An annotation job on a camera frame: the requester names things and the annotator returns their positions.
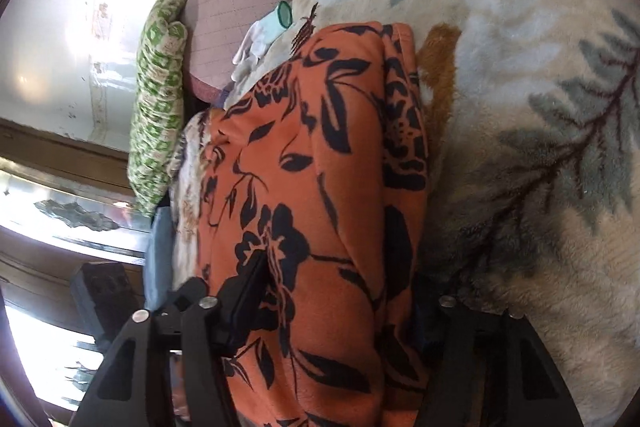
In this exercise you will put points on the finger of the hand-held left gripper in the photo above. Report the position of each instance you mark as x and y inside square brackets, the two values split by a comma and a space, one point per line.
[187, 292]

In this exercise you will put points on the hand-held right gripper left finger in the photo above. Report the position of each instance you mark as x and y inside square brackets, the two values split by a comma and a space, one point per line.
[245, 292]

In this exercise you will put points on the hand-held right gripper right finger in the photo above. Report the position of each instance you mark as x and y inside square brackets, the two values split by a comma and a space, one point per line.
[460, 337]

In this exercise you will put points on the orange floral garment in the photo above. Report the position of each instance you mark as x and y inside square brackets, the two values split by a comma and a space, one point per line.
[320, 187]

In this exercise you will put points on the blue-grey plush blanket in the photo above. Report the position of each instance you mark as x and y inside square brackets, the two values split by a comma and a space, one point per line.
[157, 257]

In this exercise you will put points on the wooden framed window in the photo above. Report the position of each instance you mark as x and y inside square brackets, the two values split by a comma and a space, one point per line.
[55, 187]

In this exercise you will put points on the green checked pillow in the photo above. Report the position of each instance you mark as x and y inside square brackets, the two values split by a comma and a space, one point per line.
[160, 107]

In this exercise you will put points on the leaf printed fleece blanket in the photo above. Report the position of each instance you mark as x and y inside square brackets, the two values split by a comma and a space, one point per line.
[525, 107]

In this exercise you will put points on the white glove with teal cuff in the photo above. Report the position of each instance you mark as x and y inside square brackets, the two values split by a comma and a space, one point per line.
[260, 39]

